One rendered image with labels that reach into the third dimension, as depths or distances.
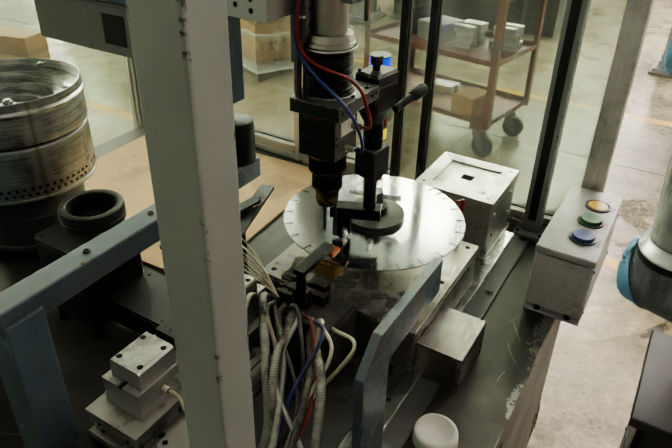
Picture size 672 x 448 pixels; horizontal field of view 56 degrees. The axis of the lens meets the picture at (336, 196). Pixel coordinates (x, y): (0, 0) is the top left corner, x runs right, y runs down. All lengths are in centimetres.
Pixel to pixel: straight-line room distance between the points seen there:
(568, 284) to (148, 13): 104
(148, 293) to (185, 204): 84
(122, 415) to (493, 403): 58
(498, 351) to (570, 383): 110
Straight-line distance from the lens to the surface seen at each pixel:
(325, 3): 83
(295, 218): 114
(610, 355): 245
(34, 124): 134
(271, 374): 91
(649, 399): 122
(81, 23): 117
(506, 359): 120
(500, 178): 144
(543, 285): 128
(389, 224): 111
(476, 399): 112
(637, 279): 116
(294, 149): 179
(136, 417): 101
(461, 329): 112
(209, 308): 40
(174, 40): 33
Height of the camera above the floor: 155
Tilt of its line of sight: 30 degrees down
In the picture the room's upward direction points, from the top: 1 degrees clockwise
